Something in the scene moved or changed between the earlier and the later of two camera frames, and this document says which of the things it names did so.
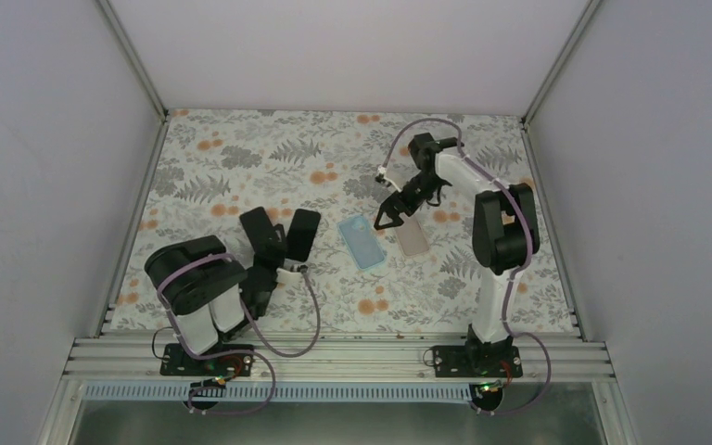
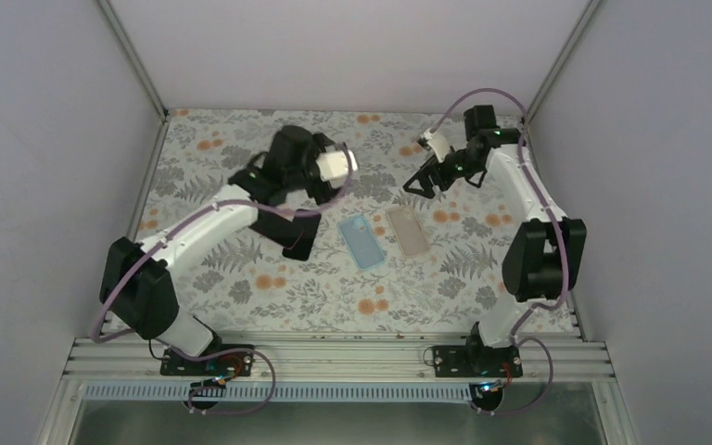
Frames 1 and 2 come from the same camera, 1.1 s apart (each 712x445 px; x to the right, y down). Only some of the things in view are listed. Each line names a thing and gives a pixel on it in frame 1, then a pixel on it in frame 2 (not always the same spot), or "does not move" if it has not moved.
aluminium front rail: x=336 y=359 does not move
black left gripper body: x=262 y=260 → x=296 y=180
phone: x=362 y=242 does not move
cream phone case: x=412 y=235 does not move
